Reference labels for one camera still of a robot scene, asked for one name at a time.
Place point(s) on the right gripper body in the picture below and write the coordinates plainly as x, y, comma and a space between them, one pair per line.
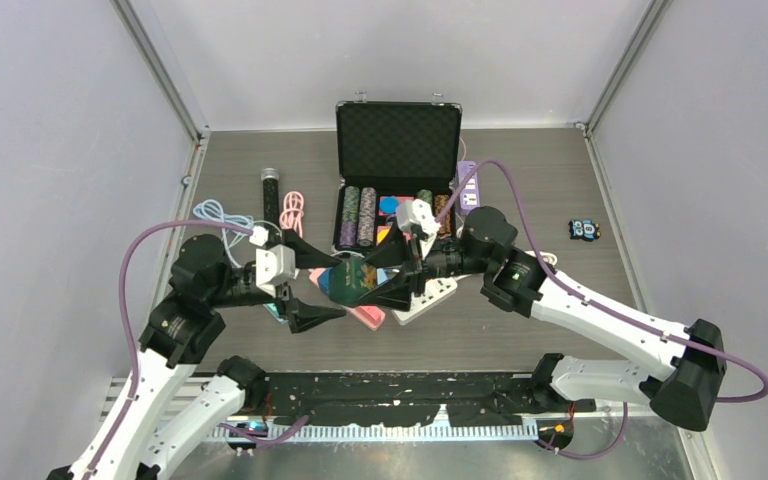
419, 267

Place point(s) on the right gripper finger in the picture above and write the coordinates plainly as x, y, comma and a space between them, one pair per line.
396, 293
393, 251

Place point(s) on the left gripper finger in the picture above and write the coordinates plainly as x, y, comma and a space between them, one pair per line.
306, 255
302, 317

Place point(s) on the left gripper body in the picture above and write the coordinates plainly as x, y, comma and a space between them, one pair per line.
278, 289

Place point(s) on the blue cube socket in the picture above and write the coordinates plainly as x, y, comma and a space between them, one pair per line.
323, 282

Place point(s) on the dark green cube adapter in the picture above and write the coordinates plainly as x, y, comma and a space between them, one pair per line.
350, 281

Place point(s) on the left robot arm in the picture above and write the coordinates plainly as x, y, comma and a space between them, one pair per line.
133, 443

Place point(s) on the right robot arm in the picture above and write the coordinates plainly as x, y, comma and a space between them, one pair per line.
668, 366

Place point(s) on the white power strip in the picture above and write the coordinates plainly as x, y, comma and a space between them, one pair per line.
436, 291

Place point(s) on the pink power strip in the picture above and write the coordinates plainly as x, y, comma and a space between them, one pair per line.
370, 316

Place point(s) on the black cylinder tube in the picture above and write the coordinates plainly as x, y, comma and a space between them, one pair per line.
270, 195

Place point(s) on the purple power strip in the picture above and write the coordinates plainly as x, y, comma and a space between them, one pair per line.
469, 197

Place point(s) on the black poker chip case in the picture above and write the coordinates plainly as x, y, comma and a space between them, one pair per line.
396, 148

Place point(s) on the blue owl toy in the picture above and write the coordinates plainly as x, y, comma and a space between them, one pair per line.
586, 230

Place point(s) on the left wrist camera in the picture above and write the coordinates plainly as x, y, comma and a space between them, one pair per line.
276, 253

